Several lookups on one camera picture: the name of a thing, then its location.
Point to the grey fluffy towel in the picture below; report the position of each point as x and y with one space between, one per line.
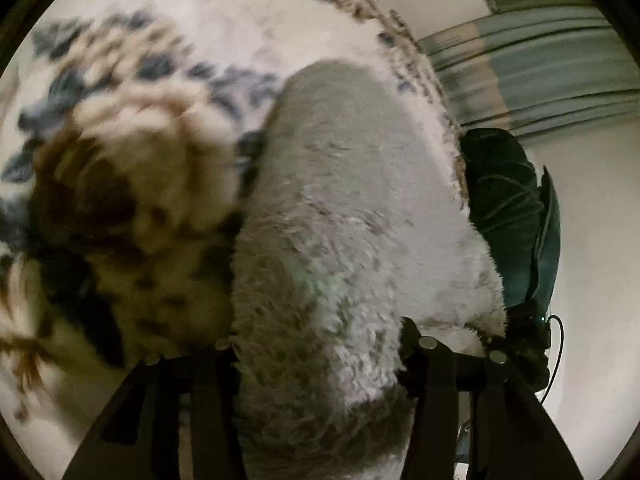
340 240

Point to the dark green plush blanket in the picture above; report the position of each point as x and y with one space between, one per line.
510 220

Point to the grey-green striped curtain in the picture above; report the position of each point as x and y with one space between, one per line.
540 75

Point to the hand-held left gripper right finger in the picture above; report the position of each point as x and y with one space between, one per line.
437 400

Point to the floral bed cover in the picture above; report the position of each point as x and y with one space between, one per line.
140 135

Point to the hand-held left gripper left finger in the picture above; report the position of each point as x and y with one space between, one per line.
207 410

